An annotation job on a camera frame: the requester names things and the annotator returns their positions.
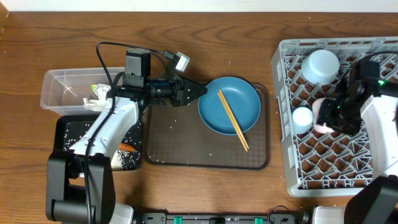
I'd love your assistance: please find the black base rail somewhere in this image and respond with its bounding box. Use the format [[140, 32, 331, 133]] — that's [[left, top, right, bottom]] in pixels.
[[132, 205, 312, 224]]

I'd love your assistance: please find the orange carrot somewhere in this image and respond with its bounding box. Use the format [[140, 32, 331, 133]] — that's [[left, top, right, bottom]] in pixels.
[[118, 142, 136, 152]]

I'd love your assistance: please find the white pink cup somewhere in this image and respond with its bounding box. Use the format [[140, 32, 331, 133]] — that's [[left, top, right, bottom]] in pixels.
[[312, 98, 334, 134]]

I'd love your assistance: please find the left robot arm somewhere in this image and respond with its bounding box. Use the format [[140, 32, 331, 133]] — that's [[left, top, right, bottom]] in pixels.
[[45, 45, 207, 223]]

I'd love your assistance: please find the wooden chopstick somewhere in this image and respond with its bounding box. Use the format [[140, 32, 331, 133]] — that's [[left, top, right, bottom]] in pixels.
[[219, 89, 250, 150], [217, 90, 249, 152]]

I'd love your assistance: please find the white rice pile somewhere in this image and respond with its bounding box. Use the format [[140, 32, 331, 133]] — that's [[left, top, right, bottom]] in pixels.
[[62, 121, 142, 171]]

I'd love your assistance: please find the light blue cup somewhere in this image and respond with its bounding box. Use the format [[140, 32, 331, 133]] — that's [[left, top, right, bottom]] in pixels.
[[292, 107, 313, 134]]

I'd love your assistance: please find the black waste tray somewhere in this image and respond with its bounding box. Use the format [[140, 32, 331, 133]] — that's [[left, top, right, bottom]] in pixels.
[[53, 114, 142, 171]]

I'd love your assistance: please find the clear plastic bin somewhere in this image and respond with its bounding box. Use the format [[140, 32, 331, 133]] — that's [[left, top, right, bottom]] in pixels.
[[40, 68, 109, 116]]

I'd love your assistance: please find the dark blue plate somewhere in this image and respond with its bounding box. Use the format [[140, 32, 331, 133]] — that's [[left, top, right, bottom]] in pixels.
[[198, 77, 261, 135]]

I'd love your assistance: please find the foil snack wrapper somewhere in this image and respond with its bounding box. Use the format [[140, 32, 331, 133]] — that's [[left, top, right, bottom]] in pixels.
[[91, 83, 111, 99]]

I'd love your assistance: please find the white tissue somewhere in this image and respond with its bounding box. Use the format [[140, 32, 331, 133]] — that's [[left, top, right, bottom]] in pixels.
[[83, 97, 106, 112]]

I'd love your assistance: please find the brown serving tray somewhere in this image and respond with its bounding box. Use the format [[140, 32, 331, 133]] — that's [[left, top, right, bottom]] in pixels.
[[143, 84, 271, 170]]

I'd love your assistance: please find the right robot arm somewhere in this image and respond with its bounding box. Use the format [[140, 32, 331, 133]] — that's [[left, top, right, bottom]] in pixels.
[[311, 57, 397, 224]]

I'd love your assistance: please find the grey dishwasher rack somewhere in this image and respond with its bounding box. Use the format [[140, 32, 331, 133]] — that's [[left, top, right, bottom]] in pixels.
[[271, 37, 397, 197]]

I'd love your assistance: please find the light blue bowl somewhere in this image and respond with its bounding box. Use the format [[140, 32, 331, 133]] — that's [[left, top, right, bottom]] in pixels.
[[301, 49, 340, 85]]

